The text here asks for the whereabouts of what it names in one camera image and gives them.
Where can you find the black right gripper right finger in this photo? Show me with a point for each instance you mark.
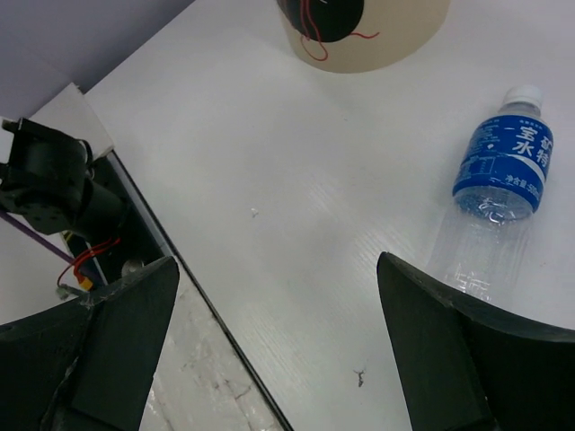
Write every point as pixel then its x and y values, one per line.
pixel 465 364

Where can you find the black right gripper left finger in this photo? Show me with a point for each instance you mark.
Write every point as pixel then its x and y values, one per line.
pixel 89 363

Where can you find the white-cap blue-label water bottle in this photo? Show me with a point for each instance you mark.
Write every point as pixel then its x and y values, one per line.
pixel 498 188

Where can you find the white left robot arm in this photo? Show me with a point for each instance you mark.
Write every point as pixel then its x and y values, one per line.
pixel 48 180

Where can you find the cream cat-print bin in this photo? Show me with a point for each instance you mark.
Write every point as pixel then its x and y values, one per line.
pixel 356 36

